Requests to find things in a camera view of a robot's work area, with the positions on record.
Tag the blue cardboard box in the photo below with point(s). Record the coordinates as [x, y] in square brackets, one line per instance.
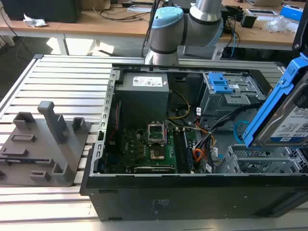
[292, 12]

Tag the black graphics card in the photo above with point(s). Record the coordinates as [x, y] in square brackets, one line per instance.
[154, 170]

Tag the black PC case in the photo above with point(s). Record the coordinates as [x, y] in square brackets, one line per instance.
[168, 197]

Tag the hard disk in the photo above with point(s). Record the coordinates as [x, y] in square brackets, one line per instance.
[264, 113]

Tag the grey parts rack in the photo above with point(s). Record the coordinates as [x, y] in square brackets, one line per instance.
[41, 163]

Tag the grey metal drive cage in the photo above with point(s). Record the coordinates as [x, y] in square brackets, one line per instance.
[231, 101]

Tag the wooden desk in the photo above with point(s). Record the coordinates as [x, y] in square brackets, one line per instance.
[96, 25]

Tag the RAM stick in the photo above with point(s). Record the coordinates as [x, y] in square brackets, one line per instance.
[188, 151]

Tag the crumpled white paper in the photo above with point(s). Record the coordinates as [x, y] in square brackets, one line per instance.
[33, 21]

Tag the blue plastic latch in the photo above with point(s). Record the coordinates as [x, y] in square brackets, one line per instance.
[220, 84]

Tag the black RAM slot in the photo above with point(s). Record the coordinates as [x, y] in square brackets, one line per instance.
[178, 149]

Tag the large black box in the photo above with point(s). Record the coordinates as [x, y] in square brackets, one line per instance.
[41, 9]

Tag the grey metal disk bay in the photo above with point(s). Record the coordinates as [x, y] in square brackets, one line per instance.
[255, 161]

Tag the grey power supply unit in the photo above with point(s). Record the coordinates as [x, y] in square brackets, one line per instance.
[142, 103]

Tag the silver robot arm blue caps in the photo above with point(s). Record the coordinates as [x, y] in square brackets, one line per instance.
[166, 36]

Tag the small black box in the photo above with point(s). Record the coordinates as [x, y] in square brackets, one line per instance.
[247, 21]

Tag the clear plastic bag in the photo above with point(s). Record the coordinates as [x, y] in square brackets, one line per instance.
[280, 24]

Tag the green motherboard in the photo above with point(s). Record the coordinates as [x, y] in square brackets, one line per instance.
[134, 149]

